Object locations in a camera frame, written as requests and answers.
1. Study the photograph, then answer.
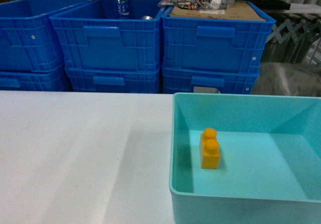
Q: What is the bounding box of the blue crate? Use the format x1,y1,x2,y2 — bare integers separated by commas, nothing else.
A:
162,67,260,94
1,0,89,73
1,65,73,91
162,2,275,74
65,67,159,93
50,0,164,72

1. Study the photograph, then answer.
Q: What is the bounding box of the blue crate bottom middle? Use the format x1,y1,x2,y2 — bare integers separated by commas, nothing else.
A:
65,67,159,93

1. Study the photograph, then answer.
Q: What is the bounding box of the light teal plastic box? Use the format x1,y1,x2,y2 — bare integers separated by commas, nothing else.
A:
169,93,320,223

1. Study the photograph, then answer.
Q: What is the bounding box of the grey scissor folding rack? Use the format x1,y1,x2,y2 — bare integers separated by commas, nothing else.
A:
266,19,320,44

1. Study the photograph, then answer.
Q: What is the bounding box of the blue crate top middle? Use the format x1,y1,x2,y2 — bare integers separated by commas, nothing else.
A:
50,0,164,72

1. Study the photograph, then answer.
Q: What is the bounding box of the clear plastic water bottle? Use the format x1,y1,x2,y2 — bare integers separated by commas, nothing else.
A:
114,0,130,19

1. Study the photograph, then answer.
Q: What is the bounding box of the yellow two-stud toy block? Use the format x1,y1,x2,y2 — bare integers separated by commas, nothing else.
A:
199,128,221,169

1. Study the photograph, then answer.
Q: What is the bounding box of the blue crate top left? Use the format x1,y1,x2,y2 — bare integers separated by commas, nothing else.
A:
1,0,89,73

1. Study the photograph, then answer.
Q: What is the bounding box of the metal can top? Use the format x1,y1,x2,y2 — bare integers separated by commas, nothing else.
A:
141,16,154,21

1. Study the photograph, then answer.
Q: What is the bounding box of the brown cardboard sheet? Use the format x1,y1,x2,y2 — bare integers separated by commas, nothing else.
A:
169,1,265,21

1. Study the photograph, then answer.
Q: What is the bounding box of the blue crate top right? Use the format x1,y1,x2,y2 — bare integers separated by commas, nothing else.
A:
162,2,275,74

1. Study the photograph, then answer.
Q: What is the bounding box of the blue crate bottom left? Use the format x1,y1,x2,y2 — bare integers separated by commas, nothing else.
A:
1,65,73,91

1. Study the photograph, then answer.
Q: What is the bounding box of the grey plastic cover sheet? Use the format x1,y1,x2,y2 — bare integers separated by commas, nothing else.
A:
251,62,320,97

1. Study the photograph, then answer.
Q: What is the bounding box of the blue crate bottom right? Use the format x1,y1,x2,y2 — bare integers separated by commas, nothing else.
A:
162,67,260,94

